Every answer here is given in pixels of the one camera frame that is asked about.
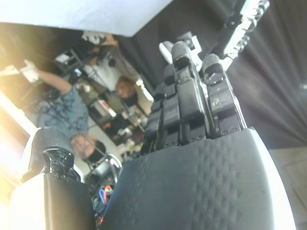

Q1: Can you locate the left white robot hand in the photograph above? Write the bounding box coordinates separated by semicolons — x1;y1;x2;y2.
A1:
9;40;298;230

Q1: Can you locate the person in white shirt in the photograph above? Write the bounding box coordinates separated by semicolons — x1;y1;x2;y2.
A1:
87;33;144;106

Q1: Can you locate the person in blue patterned shirt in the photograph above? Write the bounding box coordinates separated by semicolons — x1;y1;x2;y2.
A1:
35;69;107;170

